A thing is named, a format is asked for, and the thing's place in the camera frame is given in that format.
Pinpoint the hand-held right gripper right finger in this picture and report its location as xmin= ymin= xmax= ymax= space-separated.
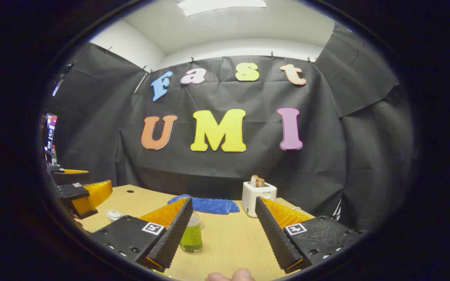
xmin=255 ymin=196 xmax=363 ymax=274

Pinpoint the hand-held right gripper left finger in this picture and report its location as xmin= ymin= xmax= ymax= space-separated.
xmin=91 ymin=197 xmax=193 ymax=273

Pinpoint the green label water bottle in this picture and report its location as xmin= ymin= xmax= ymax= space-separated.
xmin=179 ymin=211 xmax=204 ymax=254

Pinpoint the computer monitor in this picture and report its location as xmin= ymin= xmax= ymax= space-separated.
xmin=44 ymin=113 xmax=58 ymax=155

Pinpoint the blue towel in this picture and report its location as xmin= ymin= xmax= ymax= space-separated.
xmin=167 ymin=194 xmax=241 ymax=215

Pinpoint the white toaster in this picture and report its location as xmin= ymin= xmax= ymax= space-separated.
xmin=242 ymin=181 xmax=277 ymax=218

